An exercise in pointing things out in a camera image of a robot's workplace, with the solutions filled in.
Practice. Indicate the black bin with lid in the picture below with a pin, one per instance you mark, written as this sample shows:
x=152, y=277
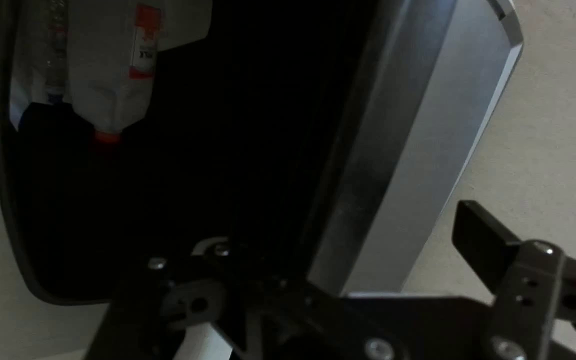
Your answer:
x=322, y=136

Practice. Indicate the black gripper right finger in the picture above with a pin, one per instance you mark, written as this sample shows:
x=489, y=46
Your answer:
x=533, y=282

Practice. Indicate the white plastic trash bag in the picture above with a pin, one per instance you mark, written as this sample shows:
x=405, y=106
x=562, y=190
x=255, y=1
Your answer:
x=98, y=57

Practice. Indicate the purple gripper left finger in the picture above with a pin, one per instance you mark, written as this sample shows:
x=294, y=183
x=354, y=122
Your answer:
x=258, y=313

